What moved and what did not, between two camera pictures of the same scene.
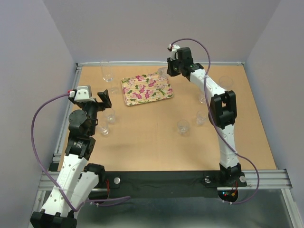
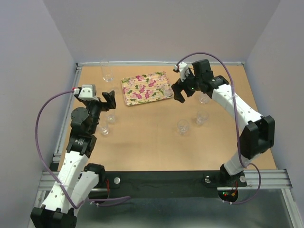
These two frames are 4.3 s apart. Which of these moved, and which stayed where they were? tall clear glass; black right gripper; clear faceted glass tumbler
Moved: black right gripper; clear faceted glass tumbler
Stayed: tall clear glass
